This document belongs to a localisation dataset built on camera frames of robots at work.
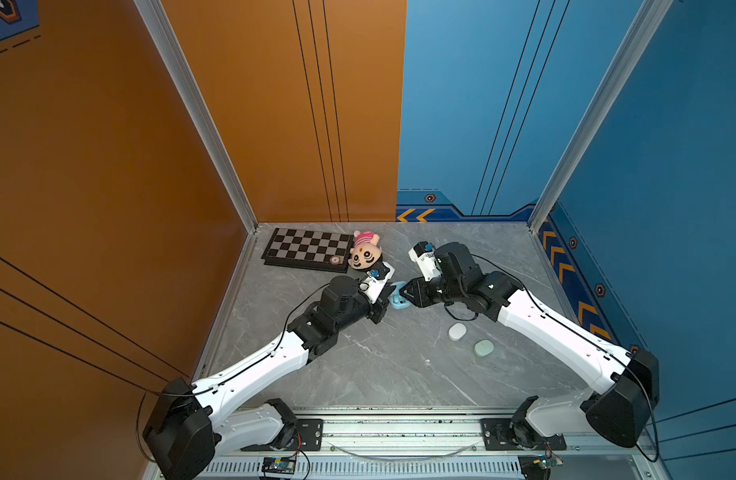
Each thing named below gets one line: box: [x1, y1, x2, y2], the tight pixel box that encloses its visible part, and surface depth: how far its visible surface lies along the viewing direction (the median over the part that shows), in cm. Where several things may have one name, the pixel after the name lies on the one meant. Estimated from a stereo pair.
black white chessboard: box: [261, 227, 354, 273], surface depth 111 cm
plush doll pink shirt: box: [348, 230, 383, 269], surface depth 104 cm
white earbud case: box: [448, 323, 467, 342], surface depth 91 cm
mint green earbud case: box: [474, 339, 495, 358], surface depth 88 cm
